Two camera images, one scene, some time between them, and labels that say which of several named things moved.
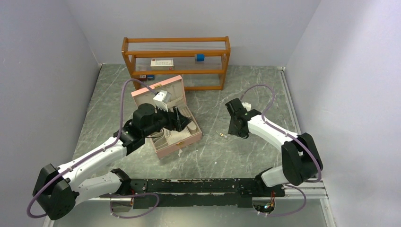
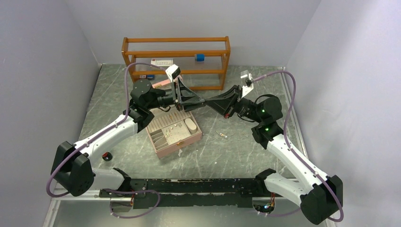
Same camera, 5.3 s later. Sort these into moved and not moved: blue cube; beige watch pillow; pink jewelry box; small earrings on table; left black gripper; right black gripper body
Moved: right black gripper body; left black gripper
Not moved: small earrings on table; pink jewelry box; blue cube; beige watch pillow
